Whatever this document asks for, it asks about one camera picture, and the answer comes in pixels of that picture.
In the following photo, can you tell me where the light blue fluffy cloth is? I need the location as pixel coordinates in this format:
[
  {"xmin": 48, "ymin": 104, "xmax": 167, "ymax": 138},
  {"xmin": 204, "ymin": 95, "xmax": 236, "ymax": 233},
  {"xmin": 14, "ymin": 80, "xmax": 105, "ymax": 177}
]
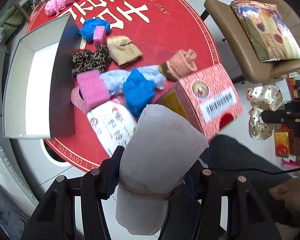
[{"xmin": 100, "ymin": 65, "xmax": 167, "ymax": 96}]

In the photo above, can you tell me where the large pink foam block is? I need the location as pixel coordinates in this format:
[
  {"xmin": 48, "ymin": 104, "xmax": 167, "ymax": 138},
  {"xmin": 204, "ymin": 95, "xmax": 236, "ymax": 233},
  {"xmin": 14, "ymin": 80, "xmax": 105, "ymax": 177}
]
[{"xmin": 71, "ymin": 70, "xmax": 110, "ymax": 114}]

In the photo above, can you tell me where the brown leather chair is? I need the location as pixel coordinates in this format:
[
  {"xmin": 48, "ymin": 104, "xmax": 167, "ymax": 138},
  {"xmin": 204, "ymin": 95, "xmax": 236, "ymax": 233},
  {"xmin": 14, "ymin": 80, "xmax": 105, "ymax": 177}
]
[{"xmin": 202, "ymin": 0, "xmax": 300, "ymax": 83}]

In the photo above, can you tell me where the small pink foam block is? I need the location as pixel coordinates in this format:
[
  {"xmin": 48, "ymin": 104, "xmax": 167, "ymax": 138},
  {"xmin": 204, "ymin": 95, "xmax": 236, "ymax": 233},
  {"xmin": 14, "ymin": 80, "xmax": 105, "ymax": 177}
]
[{"xmin": 93, "ymin": 25, "xmax": 107, "ymax": 50}]

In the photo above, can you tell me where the cream polka dot scrunchie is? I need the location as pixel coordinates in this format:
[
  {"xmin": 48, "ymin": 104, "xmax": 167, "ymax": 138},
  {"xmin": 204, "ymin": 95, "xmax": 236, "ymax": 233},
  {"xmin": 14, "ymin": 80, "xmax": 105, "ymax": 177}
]
[{"xmin": 247, "ymin": 85, "xmax": 283, "ymax": 140}]

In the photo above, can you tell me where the grey open cardboard box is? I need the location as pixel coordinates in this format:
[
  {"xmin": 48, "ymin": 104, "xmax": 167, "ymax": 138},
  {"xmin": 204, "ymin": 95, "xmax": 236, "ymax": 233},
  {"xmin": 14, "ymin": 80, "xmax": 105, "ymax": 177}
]
[{"xmin": 2, "ymin": 14, "xmax": 81, "ymax": 139}]

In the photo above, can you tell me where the leopard print scrunchie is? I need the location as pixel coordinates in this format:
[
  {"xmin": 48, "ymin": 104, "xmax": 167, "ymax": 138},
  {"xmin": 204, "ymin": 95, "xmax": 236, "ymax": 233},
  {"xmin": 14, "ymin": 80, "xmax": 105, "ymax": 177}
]
[{"xmin": 71, "ymin": 45, "xmax": 112, "ymax": 79}]

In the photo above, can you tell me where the pink knit sock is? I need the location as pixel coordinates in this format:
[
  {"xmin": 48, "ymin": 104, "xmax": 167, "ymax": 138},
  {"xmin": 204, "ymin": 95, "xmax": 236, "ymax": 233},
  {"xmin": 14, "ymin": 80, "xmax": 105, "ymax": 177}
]
[{"xmin": 159, "ymin": 49, "xmax": 197, "ymax": 82}]

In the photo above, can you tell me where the beige sock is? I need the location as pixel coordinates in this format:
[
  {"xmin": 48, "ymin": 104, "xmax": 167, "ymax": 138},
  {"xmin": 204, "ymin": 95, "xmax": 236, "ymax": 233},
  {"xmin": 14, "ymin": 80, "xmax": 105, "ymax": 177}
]
[{"xmin": 107, "ymin": 35, "xmax": 143, "ymax": 68}]

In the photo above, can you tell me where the floral cushion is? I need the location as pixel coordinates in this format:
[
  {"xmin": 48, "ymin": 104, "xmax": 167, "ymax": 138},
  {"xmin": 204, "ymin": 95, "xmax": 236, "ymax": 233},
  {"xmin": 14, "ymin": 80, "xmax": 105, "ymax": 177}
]
[{"xmin": 230, "ymin": 0, "xmax": 300, "ymax": 62}]

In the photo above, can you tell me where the blue plastic glove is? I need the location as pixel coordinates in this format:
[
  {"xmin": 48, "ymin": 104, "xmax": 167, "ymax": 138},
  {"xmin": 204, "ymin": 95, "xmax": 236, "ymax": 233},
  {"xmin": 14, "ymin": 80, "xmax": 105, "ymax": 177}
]
[{"xmin": 123, "ymin": 68, "xmax": 156, "ymax": 118}]

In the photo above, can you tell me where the red patterned carton box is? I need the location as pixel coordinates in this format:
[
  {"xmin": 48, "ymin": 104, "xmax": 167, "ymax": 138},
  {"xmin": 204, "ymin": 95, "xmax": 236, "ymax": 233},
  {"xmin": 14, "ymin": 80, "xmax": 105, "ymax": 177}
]
[{"xmin": 156, "ymin": 64, "xmax": 243, "ymax": 140}]

